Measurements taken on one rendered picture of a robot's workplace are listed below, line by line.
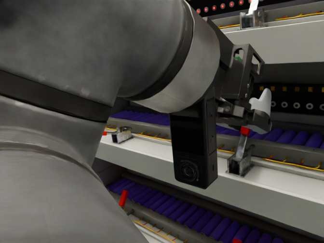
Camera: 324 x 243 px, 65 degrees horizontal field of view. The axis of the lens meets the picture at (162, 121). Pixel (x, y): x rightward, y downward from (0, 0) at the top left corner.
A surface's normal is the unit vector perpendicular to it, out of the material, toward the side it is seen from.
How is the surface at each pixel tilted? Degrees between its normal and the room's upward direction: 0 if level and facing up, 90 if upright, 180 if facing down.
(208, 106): 90
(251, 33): 105
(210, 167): 90
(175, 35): 97
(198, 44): 92
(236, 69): 75
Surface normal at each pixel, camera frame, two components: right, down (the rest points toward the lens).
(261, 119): 0.51, 0.04
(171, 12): 0.77, -0.04
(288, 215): -0.65, 0.30
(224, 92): -0.62, -0.22
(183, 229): -0.12, -0.95
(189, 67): 0.65, 0.37
